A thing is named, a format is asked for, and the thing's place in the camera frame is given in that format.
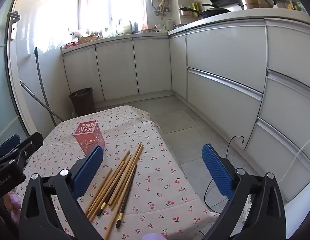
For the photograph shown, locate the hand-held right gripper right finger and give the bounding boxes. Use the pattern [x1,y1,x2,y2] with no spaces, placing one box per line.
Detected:
[201,144,287,240]

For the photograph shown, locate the white kitchen base cabinets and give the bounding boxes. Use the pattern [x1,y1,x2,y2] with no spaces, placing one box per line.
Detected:
[61,10,310,205]

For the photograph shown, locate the steel cooking pot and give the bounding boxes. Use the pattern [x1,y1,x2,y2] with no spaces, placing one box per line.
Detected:
[238,0,277,10]

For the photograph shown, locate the kitchen window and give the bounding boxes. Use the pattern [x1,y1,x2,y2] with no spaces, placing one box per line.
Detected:
[78,0,148,30]

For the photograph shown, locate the grey metal rod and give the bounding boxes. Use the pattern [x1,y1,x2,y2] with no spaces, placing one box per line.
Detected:
[19,79,63,122]

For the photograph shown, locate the pink perforated utensil holder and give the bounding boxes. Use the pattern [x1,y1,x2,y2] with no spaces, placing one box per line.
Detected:
[73,119,106,155]

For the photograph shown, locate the black frying pan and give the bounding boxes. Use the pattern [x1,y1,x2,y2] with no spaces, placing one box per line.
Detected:
[179,7,203,18]

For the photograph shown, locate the brown trash bin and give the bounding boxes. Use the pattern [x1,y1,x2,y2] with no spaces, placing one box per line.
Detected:
[69,87,96,117]

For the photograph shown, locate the black wok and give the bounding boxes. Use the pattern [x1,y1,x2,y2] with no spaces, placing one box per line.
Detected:
[200,3,232,18]

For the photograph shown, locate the grey door handle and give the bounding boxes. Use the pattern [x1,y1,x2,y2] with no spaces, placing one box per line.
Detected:
[8,11,21,40]

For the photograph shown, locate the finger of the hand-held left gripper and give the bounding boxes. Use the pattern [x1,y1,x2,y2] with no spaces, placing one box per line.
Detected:
[0,134,22,156]
[9,132,44,167]

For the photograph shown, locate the cherry print tablecloth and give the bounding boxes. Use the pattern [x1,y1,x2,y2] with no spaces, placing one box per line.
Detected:
[13,105,220,240]

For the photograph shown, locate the white cable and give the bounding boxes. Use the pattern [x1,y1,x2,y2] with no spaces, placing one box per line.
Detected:
[279,132,310,184]

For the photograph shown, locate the white power strip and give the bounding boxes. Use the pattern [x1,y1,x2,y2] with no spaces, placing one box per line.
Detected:
[241,195,253,223]

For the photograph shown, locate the grey mop pole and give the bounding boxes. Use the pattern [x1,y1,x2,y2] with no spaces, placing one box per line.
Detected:
[33,47,58,127]

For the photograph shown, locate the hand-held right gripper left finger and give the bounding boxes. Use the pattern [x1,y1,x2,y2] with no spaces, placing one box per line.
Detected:
[18,145,105,240]

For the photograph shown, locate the pink cloth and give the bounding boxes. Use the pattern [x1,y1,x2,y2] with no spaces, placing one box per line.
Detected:
[3,191,22,222]

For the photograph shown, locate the bunch of wooden chopsticks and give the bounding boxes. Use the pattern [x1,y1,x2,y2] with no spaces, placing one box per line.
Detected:
[85,141,144,240]

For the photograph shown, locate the wicker basket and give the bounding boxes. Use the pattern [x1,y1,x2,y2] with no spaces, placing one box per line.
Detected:
[77,36,99,44]

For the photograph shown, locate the black cable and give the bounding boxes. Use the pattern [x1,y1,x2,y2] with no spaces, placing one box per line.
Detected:
[204,135,245,214]

